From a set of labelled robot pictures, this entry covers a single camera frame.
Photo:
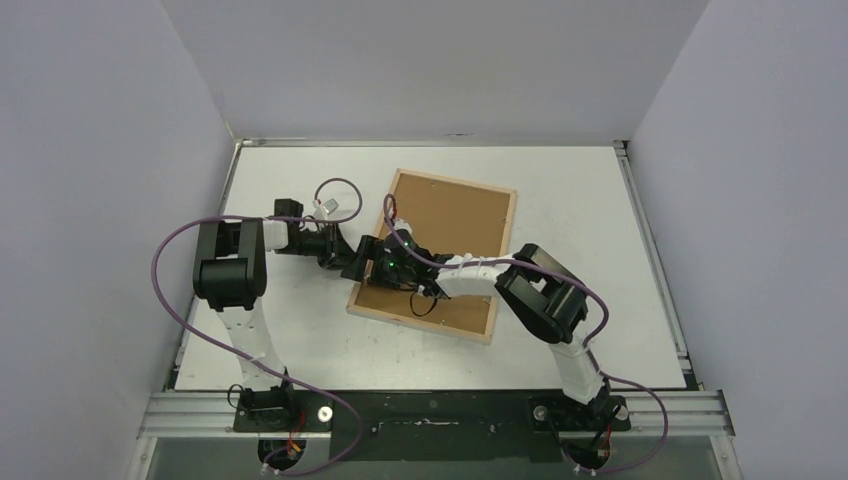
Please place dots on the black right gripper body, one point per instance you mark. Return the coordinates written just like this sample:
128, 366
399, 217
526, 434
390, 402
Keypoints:
370, 258

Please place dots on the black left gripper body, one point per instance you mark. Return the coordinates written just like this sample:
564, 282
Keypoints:
324, 245

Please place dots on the brown frame backing board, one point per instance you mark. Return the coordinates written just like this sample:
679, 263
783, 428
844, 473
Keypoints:
444, 245

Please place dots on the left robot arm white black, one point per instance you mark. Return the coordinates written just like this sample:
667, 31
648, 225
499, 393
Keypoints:
230, 274

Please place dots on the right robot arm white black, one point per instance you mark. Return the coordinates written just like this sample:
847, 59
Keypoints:
547, 299

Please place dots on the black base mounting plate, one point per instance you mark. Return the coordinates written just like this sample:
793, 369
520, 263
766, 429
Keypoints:
436, 425

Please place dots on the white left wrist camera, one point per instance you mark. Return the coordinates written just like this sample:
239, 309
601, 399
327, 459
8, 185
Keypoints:
324, 209

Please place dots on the aluminium front rail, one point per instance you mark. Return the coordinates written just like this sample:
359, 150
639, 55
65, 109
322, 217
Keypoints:
208, 415

